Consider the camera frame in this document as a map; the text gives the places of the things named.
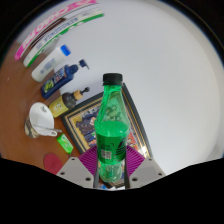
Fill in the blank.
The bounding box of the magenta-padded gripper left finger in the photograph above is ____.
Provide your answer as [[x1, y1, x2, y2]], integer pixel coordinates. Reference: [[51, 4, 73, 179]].
[[55, 143, 101, 189]]

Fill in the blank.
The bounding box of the camouflage print white mug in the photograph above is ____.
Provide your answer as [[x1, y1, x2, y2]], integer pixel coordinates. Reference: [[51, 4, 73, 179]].
[[24, 101, 58, 139]]

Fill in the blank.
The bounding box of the dark blue pump bottle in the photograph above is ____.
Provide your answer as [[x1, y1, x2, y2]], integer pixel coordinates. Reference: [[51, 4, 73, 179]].
[[40, 58, 90, 100]]

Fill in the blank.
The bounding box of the long pink box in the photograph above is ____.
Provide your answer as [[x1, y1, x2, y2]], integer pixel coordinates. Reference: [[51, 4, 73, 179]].
[[13, 0, 98, 62]]

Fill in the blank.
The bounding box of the flat round red coaster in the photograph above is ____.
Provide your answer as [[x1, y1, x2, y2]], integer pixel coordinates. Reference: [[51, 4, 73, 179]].
[[43, 152, 64, 175]]

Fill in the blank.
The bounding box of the green plastic drink bottle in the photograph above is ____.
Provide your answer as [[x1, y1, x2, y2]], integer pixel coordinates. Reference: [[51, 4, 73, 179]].
[[93, 72, 130, 183]]

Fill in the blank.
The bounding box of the brown yellow-label pump bottle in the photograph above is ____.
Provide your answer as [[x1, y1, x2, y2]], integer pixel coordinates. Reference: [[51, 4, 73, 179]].
[[48, 86, 90, 119]]

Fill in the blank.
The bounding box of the metal spoon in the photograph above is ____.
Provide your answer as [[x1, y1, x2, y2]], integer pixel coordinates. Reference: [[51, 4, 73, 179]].
[[33, 123, 63, 134]]

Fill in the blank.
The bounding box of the small green packet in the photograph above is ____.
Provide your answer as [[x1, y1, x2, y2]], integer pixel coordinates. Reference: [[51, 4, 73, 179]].
[[55, 133, 75, 155]]

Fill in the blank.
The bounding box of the white blue-capped lotion bottle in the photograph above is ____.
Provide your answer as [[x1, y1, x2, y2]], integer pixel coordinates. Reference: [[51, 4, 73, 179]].
[[30, 44, 72, 83]]

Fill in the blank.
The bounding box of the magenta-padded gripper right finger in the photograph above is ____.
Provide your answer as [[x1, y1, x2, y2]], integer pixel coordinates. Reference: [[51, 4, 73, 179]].
[[123, 144, 167, 189]]

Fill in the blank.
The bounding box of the long green and white box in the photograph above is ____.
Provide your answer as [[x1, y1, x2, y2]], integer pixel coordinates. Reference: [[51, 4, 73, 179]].
[[22, 9, 105, 68]]

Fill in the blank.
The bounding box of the black framed group picture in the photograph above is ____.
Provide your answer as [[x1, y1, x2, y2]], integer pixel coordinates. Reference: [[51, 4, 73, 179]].
[[60, 83, 154, 188]]

